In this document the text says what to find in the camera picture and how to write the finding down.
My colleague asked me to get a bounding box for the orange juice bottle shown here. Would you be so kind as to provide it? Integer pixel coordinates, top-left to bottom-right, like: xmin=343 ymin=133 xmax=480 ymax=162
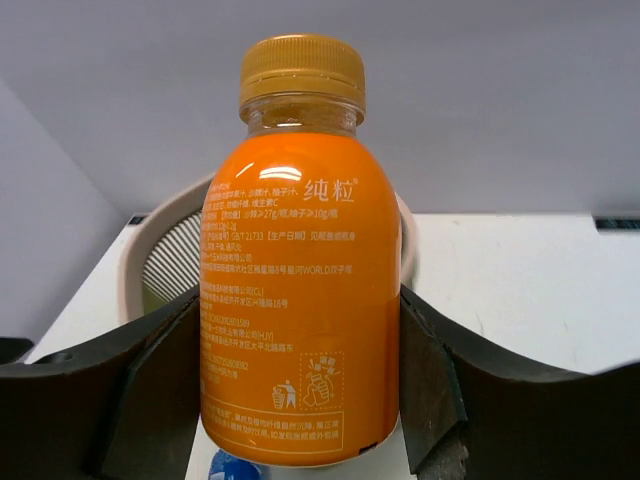
xmin=200 ymin=34 xmax=402 ymax=467

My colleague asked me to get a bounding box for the right blue table label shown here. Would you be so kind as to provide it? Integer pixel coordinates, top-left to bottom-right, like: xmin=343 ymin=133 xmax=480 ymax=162
xmin=593 ymin=216 xmax=640 ymax=232

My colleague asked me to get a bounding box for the green mesh waste bin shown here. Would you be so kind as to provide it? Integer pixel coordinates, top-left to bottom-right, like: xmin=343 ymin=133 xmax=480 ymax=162
xmin=121 ymin=172 xmax=419 ymax=324

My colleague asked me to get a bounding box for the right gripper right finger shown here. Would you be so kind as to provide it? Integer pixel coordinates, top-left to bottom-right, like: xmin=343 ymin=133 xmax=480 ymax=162
xmin=399 ymin=288 xmax=639 ymax=479

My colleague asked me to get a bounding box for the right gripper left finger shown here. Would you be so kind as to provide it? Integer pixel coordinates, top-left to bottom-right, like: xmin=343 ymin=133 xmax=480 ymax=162
xmin=1 ymin=289 xmax=200 ymax=479

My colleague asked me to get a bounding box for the blue label bottle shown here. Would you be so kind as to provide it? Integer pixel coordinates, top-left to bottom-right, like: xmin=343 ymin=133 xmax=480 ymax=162
xmin=207 ymin=450 xmax=263 ymax=480

